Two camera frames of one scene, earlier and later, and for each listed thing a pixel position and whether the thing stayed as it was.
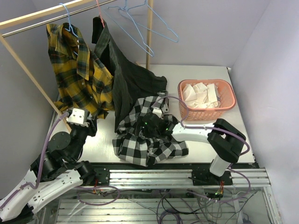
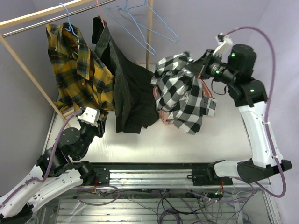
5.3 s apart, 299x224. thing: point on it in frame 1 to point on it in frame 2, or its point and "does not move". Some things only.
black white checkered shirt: [131, 146] to [179, 93]
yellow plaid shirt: [83, 82] does not move
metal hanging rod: [55, 19] does not move
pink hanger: [100, 15] does not move
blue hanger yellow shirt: [70, 26] does not move
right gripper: [145, 134] to [195, 66]
